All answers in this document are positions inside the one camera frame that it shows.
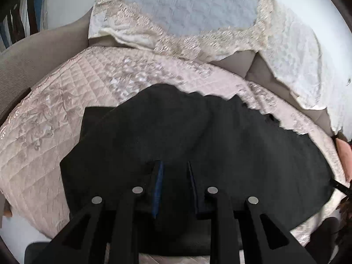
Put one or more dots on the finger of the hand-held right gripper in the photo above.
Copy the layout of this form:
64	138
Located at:
341	187

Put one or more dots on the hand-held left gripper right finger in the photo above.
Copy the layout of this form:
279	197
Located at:
194	189

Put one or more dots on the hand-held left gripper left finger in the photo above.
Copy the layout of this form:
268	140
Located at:
158	187

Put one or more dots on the black jacket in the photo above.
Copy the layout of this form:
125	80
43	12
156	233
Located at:
220	143

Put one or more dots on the pink cushion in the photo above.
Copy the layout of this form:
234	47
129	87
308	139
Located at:
343	154

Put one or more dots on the pink quilted sofa mat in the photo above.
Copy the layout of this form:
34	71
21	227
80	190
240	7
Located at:
82	88

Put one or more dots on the grey sofa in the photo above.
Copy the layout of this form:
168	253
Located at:
41	52

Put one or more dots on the black chair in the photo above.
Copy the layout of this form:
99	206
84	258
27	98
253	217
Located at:
31	13

